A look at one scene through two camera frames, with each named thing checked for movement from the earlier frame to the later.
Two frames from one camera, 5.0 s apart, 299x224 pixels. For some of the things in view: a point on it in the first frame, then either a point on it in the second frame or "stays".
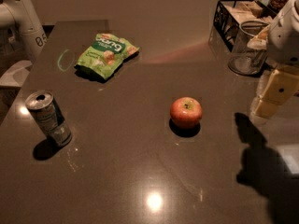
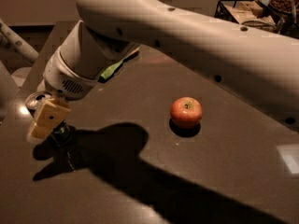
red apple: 186,112 stays
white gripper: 285,44 to 64,78
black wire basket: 229,14 stays
